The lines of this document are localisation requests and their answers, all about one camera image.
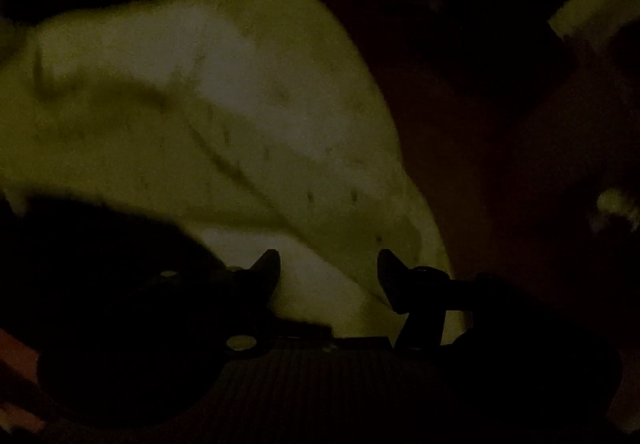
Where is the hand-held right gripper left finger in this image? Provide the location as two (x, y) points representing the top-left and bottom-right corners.
(150, 249), (282, 361)

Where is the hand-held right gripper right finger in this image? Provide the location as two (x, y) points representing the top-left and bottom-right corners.
(376, 249), (503, 352)

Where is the light polka dot garment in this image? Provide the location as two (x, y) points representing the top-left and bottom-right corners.
(0, 0), (473, 340)

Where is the dark cloth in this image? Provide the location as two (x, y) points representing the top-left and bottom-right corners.
(0, 194), (228, 325)

